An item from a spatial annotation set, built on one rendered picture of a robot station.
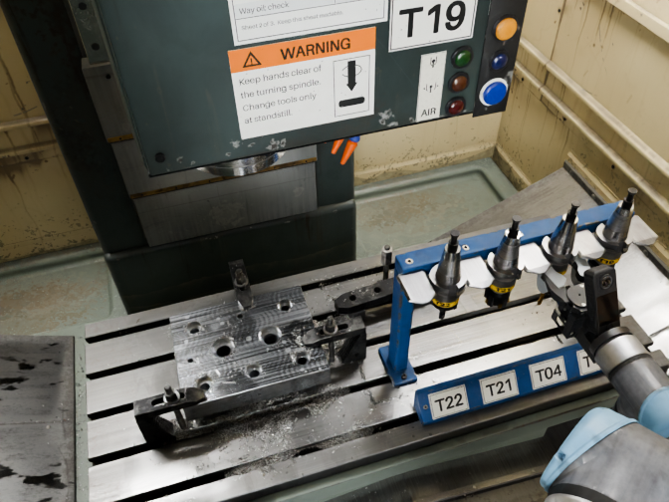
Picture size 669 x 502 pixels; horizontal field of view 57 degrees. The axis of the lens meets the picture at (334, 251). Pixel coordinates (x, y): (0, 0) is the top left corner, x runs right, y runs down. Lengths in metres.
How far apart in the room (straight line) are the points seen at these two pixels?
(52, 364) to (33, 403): 0.13
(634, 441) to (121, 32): 0.65
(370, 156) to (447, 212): 0.33
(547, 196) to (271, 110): 1.35
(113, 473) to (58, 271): 1.00
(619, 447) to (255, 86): 0.53
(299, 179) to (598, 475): 1.10
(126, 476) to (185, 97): 0.82
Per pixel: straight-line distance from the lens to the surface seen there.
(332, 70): 0.68
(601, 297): 1.08
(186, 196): 1.56
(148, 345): 1.44
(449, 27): 0.71
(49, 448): 1.68
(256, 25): 0.64
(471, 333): 1.42
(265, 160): 0.89
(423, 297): 1.05
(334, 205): 1.72
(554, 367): 1.35
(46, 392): 1.77
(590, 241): 1.21
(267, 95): 0.68
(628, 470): 0.72
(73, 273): 2.13
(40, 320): 2.04
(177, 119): 0.68
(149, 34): 0.63
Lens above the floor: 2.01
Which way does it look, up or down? 46 degrees down
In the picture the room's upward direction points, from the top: 2 degrees counter-clockwise
